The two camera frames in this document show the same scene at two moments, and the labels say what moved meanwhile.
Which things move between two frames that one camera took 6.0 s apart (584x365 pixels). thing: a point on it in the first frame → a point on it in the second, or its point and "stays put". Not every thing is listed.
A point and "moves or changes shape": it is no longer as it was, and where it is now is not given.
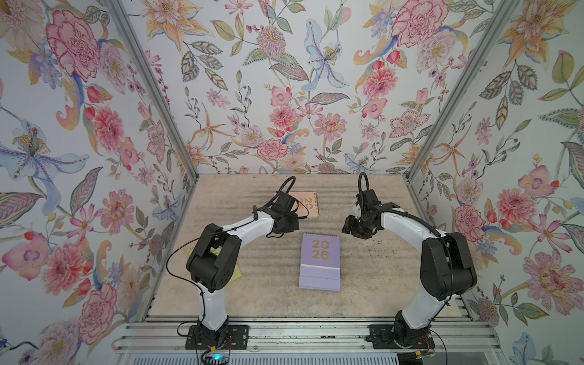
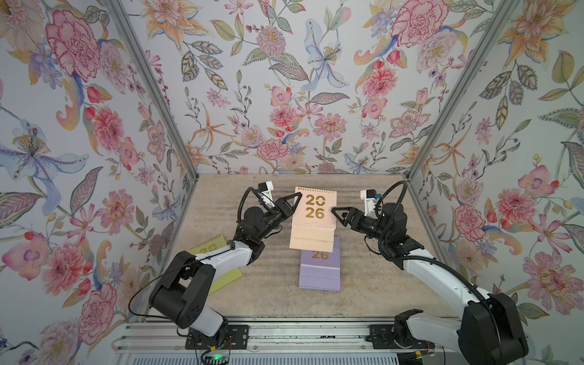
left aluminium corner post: (119, 13) stays put
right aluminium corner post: (502, 14) stays put
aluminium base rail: (310, 341) stays put
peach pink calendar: (309, 199) moves or changes shape
